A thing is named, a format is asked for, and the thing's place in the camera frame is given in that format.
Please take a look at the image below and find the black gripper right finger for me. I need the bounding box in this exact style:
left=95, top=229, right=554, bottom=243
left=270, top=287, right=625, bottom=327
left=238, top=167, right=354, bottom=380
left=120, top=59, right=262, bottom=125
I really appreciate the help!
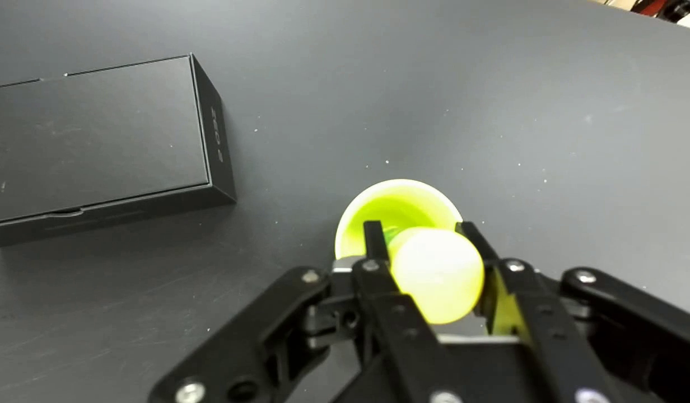
left=455, top=220, right=690, bottom=403

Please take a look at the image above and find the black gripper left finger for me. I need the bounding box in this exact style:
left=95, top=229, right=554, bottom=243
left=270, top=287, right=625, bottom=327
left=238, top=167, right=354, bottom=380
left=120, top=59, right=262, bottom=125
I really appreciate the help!
left=149, top=220, right=446, bottom=403

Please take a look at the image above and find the lime green mug cup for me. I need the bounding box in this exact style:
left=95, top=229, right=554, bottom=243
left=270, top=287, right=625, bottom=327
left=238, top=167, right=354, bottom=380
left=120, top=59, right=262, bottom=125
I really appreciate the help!
left=334, top=177, right=526, bottom=340

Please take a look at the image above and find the black rectangular cardboard box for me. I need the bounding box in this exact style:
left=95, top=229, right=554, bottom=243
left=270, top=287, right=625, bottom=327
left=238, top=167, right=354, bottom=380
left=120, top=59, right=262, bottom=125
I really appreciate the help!
left=0, top=52, right=241, bottom=249

